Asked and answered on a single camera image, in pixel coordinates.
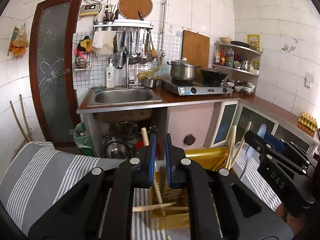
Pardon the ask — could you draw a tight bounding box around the wooden stick by wall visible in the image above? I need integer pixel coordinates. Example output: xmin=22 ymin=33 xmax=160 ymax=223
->
xmin=9 ymin=101 xmax=30 ymax=142
xmin=19 ymin=94 xmax=33 ymax=141

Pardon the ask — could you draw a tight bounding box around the yellow egg tray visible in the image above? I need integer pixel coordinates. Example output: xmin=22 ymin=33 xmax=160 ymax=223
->
xmin=298 ymin=112 xmax=318 ymax=132

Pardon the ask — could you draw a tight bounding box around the white soap bottle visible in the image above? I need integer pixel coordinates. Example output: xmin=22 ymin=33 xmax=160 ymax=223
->
xmin=106 ymin=59 xmax=116 ymax=88

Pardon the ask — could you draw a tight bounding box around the wall utensil rack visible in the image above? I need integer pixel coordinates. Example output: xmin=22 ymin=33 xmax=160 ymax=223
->
xmin=92 ymin=21 xmax=154 ymax=31

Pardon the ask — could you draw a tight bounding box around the green trash bag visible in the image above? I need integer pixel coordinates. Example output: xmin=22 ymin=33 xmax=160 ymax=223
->
xmin=73 ymin=122 xmax=94 ymax=157

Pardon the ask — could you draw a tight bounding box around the hanging plastic bag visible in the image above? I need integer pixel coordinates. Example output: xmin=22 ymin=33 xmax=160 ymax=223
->
xmin=12 ymin=23 xmax=29 ymax=57

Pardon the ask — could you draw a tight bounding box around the steel bowl under sink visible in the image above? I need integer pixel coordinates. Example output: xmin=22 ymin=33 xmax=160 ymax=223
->
xmin=102 ymin=139 xmax=132 ymax=159

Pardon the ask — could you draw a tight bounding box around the light blue plastic spoon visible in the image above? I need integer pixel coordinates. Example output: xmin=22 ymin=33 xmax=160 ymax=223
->
xmin=239 ymin=124 xmax=267 ymax=180

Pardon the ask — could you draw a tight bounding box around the kitchen faucet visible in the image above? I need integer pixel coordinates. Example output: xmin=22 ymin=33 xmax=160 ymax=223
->
xmin=117 ymin=46 xmax=135 ymax=89

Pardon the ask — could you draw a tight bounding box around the round wooden board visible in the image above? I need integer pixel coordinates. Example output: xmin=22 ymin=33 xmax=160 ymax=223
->
xmin=118 ymin=0 xmax=153 ymax=21

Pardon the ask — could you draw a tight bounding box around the red bowl under sink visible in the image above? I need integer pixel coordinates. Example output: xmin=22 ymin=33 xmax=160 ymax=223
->
xmin=135 ymin=140 xmax=161 ymax=158

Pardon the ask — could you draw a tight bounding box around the gas stove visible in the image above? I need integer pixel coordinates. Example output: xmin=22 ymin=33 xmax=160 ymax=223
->
xmin=161 ymin=80 xmax=233 ymax=96

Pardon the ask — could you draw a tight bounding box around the rectangular wooden cutting board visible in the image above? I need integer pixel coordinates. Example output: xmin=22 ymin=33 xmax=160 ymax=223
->
xmin=182 ymin=30 xmax=210 ymax=69

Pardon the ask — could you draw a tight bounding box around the steel sink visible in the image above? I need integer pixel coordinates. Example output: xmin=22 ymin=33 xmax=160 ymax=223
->
xmin=88 ymin=87 xmax=162 ymax=107

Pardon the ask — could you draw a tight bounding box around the yellow wall poster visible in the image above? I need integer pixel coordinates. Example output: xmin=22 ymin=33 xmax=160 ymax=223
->
xmin=246 ymin=34 xmax=260 ymax=52

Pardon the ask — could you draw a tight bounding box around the grey striped tablecloth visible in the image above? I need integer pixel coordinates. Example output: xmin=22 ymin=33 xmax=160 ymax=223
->
xmin=0 ymin=141 xmax=283 ymax=240

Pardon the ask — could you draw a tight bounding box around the corner shelf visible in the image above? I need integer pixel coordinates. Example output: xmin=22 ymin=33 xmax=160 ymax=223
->
xmin=212 ymin=41 xmax=263 ymax=77

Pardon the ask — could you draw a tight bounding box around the brown framed glass door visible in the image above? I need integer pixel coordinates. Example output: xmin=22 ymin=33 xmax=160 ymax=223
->
xmin=29 ymin=0 xmax=82 ymax=147

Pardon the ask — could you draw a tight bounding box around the yellow plastic utensil holder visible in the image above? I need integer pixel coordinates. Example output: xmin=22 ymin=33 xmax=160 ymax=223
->
xmin=148 ymin=146 xmax=228 ymax=230

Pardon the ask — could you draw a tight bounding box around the black wok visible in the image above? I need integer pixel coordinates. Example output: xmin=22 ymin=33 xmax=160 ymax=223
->
xmin=201 ymin=69 xmax=227 ymax=87

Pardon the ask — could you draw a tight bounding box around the person hand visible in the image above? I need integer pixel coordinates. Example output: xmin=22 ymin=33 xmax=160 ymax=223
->
xmin=275 ymin=203 xmax=306 ymax=236

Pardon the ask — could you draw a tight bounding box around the wall control box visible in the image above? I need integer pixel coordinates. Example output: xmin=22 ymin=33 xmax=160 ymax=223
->
xmin=79 ymin=3 xmax=100 ymax=17

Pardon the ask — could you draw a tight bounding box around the steel cooking pot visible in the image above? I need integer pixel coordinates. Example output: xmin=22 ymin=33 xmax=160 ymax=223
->
xmin=167 ymin=57 xmax=200 ymax=81

